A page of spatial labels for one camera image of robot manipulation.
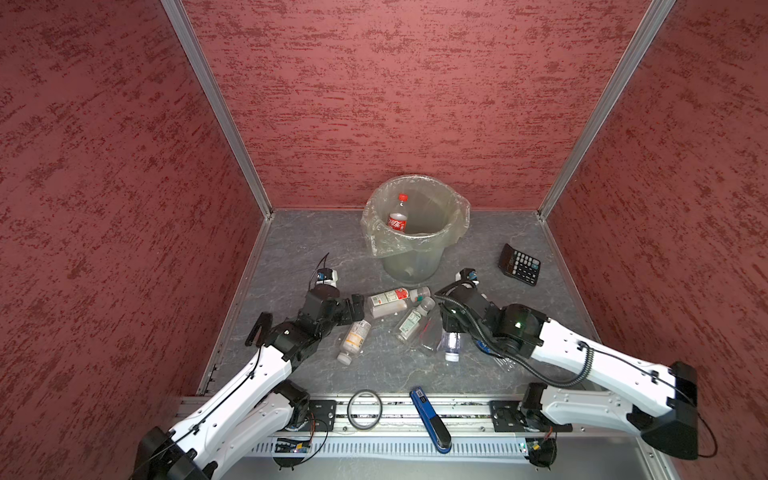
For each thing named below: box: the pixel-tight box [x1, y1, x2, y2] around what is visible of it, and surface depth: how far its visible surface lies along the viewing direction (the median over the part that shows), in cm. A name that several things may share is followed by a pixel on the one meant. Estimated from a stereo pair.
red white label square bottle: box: [367, 287, 409, 319], surface depth 91 cm
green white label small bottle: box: [395, 297, 436, 343], surface depth 87 cm
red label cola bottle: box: [388, 193, 409, 233], surface depth 99 cm
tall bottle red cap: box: [443, 332, 461, 363], surface depth 71 cm
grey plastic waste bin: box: [361, 176, 470, 284], surface depth 92 cm
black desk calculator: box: [498, 243, 541, 286], surface depth 105 cm
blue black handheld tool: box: [409, 387, 452, 454], surface depth 73 cm
